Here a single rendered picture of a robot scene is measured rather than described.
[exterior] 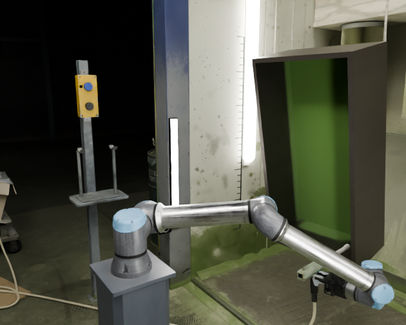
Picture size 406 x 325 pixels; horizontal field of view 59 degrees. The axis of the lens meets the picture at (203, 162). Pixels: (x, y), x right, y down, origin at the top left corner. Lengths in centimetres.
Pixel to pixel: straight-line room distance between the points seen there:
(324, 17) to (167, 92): 156
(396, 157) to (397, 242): 71
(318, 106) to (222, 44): 83
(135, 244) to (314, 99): 140
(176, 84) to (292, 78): 75
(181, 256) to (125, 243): 115
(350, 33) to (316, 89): 101
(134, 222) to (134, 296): 32
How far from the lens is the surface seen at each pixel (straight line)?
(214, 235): 289
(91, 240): 264
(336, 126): 234
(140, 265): 171
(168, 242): 268
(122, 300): 168
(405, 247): 306
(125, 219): 165
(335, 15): 330
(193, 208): 175
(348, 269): 169
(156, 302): 178
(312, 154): 249
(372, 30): 325
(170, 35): 247
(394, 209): 317
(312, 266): 204
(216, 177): 275
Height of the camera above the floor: 148
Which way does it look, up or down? 12 degrees down
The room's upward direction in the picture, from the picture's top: straight up
